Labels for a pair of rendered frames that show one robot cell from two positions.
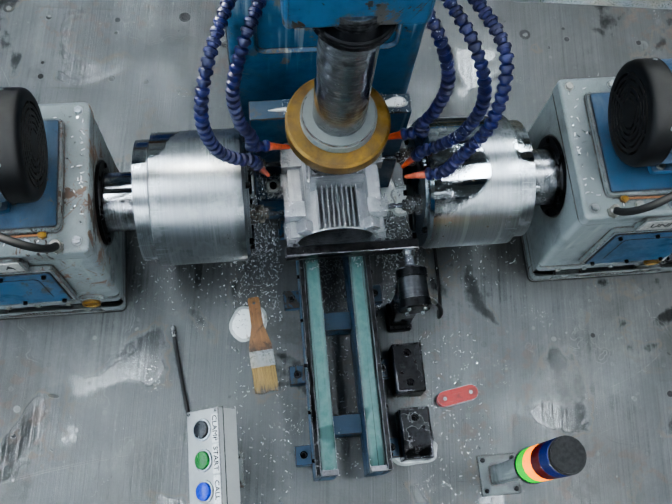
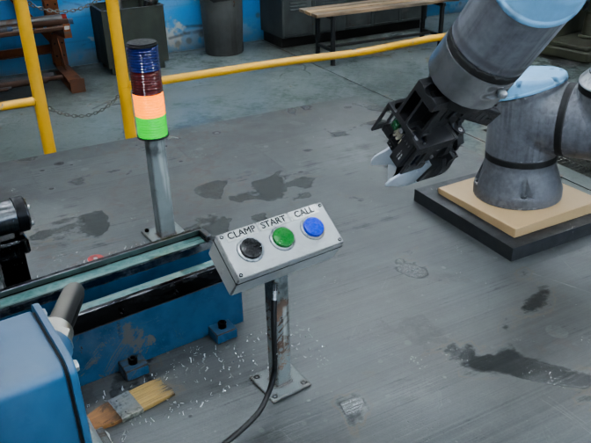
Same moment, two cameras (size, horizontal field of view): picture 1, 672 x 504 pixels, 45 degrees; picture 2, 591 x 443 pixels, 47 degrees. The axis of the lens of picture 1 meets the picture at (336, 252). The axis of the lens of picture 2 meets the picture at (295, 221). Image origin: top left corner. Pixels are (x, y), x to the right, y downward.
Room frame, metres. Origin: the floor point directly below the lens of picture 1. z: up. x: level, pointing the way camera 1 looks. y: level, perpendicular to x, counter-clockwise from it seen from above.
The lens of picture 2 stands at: (0.32, 0.92, 1.51)
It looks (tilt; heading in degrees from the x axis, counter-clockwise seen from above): 28 degrees down; 252
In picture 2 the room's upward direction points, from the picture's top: 1 degrees counter-clockwise
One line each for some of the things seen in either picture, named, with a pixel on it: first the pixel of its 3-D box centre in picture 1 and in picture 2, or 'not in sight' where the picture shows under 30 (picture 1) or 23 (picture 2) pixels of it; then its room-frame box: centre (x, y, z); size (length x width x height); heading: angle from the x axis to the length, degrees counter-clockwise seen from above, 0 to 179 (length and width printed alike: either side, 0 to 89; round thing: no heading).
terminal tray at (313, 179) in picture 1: (333, 154); not in sight; (0.67, 0.04, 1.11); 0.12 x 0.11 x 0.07; 16
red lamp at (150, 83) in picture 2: (552, 459); (146, 81); (0.19, -0.41, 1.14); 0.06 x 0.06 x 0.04
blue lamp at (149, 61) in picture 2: (561, 457); (143, 57); (0.19, -0.41, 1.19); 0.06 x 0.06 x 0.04
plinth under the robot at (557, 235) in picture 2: not in sight; (514, 206); (-0.57, -0.24, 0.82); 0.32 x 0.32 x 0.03; 10
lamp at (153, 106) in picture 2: (543, 461); (149, 103); (0.19, -0.41, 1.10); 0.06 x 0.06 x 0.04
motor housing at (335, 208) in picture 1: (332, 194); not in sight; (0.63, 0.03, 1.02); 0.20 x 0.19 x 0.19; 16
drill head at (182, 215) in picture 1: (170, 198); not in sight; (0.55, 0.32, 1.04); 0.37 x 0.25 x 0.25; 106
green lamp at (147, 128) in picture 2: (535, 464); (151, 125); (0.19, -0.41, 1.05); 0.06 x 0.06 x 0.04
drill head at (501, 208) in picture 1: (478, 180); not in sight; (0.71, -0.25, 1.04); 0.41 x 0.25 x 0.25; 106
